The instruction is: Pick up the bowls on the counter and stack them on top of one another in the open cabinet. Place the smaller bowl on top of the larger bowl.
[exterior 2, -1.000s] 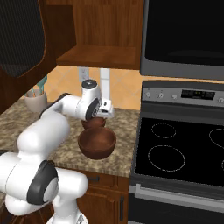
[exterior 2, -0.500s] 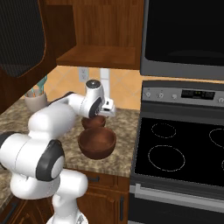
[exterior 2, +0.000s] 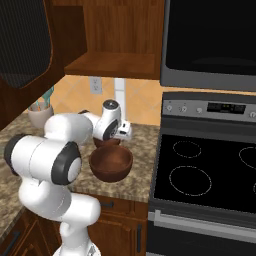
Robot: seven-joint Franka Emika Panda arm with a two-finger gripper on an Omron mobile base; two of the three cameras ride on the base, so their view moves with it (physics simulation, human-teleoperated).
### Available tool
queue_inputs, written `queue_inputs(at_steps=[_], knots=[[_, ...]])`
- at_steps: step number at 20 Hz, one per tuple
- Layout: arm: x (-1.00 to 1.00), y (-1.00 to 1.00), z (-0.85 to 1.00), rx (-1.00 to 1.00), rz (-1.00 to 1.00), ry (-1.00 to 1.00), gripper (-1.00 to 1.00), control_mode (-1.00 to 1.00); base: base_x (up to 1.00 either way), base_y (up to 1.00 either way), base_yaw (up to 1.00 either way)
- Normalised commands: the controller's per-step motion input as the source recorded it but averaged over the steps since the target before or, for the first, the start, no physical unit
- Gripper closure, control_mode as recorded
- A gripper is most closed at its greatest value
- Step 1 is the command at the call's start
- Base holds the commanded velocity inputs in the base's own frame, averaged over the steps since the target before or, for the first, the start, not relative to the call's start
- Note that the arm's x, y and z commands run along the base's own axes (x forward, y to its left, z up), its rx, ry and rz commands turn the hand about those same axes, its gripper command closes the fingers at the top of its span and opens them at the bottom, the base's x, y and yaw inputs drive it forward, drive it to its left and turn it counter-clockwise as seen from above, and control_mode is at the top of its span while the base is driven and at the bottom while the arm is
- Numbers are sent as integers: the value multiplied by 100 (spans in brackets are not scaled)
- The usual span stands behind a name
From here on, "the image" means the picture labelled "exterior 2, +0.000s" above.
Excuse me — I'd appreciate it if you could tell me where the black corner cabinet handle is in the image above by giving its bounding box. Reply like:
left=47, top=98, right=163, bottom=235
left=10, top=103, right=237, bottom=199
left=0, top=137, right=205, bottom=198
left=1, top=230, right=21, bottom=256

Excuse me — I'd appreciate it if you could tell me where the white wall outlet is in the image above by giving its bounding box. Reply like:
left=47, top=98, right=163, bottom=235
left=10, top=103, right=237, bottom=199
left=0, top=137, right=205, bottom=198
left=89, top=76, right=103, bottom=96

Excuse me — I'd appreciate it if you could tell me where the wooden cabinet door glass panel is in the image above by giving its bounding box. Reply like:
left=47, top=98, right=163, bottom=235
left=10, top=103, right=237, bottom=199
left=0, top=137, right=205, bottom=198
left=0, top=0, right=67, bottom=132

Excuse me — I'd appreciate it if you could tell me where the large brown wooden bowl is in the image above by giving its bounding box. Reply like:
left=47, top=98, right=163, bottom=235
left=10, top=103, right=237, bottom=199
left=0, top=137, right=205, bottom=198
left=88, top=144, right=134, bottom=183

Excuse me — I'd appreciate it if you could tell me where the steel oven door handle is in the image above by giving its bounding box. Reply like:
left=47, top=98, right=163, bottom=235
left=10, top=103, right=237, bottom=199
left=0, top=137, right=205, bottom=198
left=153, top=210, right=256, bottom=245

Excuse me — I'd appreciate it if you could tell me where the wooden drawer front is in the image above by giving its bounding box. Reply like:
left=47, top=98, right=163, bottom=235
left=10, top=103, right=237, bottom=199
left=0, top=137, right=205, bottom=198
left=94, top=194, right=149, bottom=218

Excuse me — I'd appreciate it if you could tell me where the black drawer handle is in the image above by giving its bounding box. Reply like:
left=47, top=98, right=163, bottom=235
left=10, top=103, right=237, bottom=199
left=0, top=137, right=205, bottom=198
left=99, top=200, right=115, bottom=209

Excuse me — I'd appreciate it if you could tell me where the small brown wooden bowl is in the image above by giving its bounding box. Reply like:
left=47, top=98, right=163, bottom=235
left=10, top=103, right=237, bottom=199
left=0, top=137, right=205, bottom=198
left=92, top=136, right=122, bottom=150

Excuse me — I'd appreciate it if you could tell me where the wooden corner base cabinet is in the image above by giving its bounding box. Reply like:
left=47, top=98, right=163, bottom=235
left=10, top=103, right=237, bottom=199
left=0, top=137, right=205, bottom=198
left=0, top=209, right=63, bottom=256

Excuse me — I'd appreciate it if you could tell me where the black and steel stove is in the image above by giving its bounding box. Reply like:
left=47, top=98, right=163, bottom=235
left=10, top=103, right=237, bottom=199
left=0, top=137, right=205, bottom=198
left=145, top=91, right=256, bottom=256

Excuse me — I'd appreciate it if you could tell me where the teal spatula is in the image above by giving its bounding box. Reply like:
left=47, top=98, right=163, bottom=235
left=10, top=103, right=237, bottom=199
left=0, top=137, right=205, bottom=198
left=41, top=85, right=56, bottom=110

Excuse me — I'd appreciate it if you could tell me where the open wooden wall cabinet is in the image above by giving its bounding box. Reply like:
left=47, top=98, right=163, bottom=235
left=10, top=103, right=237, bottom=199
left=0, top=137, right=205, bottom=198
left=49, top=0, right=166, bottom=81

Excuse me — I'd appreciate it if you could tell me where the white utensil pot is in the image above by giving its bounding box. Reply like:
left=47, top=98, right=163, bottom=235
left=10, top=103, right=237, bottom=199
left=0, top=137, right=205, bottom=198
left=27, top=104, right=55, bottom=130

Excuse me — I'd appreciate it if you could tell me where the black microwave oven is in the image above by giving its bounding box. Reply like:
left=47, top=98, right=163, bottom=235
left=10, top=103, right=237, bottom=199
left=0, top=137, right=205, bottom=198
left=159, top=0, right=256, bottom=93

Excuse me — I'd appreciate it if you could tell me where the wooden base cabinet door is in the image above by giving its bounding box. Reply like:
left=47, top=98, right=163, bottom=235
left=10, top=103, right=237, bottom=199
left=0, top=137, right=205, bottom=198
left=87, top=213, right=148, bottom=256

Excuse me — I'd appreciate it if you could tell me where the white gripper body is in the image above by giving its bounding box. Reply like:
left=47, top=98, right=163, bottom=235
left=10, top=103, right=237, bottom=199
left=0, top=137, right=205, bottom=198
left=114, top=129, right=133, bottom=141

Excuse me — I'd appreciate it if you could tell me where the black cabinet door handle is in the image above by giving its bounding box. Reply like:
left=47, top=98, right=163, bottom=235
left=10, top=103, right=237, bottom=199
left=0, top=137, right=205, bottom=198
left=136, top=223, right=143, bottom=254

